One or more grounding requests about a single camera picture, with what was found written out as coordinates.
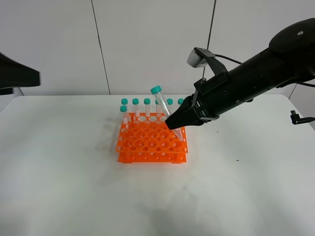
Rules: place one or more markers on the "back row tube far right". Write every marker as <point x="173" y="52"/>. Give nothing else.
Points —
<point x="180" y="101"/>

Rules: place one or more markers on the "second row tube left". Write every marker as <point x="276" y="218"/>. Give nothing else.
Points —
<point x="125" y="114"/>

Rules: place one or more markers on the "orange test tube rack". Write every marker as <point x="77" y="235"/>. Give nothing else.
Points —
<point x="148" y="140"/>

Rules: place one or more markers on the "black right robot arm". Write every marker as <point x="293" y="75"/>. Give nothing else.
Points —
<point x="289" y="59"/>

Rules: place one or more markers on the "back row tube far left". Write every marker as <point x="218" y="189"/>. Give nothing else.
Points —
<point x="125" y="101"/>

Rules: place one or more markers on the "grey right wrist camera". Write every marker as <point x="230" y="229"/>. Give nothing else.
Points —
<point x="198" y="57"/>

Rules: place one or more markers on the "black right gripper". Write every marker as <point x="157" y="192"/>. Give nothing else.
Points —
<point x="212" y="98"/>

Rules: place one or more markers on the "teal cap test tube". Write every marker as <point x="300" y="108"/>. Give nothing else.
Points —
<point x="157" y="93"/>

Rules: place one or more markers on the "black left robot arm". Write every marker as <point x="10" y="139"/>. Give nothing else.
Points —
<point x="15" y="75"/>

